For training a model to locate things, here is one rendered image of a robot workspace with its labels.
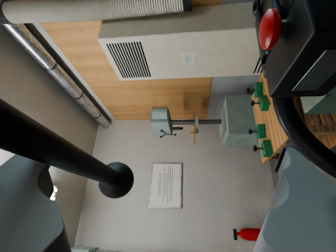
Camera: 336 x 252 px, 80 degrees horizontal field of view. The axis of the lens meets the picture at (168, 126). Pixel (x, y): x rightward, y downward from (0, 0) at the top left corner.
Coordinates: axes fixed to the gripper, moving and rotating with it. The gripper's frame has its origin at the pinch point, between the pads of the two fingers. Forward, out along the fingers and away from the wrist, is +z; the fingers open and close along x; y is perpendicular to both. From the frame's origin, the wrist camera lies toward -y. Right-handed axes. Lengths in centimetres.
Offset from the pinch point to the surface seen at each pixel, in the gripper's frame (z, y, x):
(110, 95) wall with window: 254, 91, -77
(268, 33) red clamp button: 6.0, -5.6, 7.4
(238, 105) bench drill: 201, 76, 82
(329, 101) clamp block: 7.6, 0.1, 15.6
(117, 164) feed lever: 4.6, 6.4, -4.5
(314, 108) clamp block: 8.6, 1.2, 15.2
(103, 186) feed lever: 2.9, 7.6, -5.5
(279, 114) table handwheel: 17.2, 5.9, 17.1
